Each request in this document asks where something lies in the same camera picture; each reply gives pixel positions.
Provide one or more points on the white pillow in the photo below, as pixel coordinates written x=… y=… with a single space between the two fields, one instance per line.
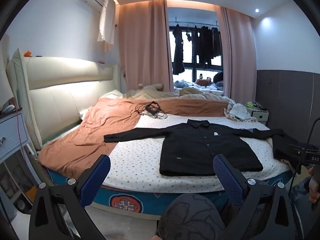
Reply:
x=112 y=94

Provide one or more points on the person's right hand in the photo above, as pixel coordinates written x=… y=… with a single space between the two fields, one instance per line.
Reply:
x=314 y=187

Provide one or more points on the plush toys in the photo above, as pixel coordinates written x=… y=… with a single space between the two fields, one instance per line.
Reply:
x=203 y=80

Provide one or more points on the blue patterned cloth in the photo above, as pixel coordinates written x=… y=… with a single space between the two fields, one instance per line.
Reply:
x=300 y=187

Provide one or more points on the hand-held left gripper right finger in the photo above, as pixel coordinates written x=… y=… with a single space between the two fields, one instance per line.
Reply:
x=228 y=177

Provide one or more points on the cream padded headboard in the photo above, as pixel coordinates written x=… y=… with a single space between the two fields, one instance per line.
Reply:
x=62 y=90

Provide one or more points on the pile of light clothes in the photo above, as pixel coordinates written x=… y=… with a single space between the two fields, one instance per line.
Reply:
x=238 y=111

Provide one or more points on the orange blanket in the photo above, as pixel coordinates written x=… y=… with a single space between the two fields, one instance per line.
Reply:
x=100 y=132

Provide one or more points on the beige duvet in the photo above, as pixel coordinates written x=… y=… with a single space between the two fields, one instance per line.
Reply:
x=160 y=93

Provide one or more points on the white bedside cabinet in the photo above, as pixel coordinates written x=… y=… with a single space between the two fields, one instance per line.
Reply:
x=260 y=115

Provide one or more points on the hanging dark clothes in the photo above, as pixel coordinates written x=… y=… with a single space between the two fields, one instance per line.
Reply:
x=197 y=47

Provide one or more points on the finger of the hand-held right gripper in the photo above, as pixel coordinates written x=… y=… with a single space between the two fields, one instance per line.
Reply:
x=295 y=148

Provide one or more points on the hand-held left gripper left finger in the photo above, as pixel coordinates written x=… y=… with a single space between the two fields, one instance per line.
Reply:
x=96 y=178

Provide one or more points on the grey drawer nightstand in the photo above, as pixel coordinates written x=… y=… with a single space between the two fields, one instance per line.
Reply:
x=12 y=135

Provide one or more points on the dark garment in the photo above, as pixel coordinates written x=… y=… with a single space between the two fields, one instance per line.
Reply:
x=286 y=146

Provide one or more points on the small orange toy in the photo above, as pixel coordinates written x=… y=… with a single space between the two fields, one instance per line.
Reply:
x=28 y=53

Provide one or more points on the hanging white shirt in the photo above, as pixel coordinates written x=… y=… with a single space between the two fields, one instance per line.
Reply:
x=106 y=22

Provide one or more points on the pink curtain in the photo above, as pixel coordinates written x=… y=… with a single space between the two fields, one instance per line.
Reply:
x=238 y=55
x=143 y=47

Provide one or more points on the black button-up shirt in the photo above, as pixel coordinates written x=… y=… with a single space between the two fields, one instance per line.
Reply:
x=207 y=145

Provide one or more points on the white floral bed sheet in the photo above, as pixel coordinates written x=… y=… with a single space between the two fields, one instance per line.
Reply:
x=140 y=160

